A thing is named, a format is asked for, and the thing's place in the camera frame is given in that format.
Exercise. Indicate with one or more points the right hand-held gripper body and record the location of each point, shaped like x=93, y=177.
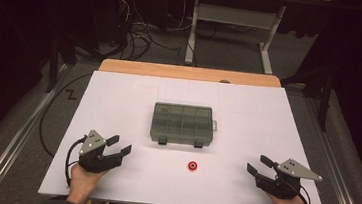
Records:
x=291, y=168

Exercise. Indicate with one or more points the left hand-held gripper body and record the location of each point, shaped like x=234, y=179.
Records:
x=92, y=147

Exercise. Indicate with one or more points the grey plastic compartment box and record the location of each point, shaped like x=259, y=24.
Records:
x=182, y=125

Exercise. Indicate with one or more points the person's left hand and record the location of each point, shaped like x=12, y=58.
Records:
x=82, y=183

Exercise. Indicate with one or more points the dark metal stand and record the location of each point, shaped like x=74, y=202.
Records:
x=326, y=102
x=53, y=66

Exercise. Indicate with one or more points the white-framed desk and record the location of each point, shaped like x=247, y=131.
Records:
x=234, y=16

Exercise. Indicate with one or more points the metal floor rail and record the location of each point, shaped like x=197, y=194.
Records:
x=14, y=146
x=336, y=170

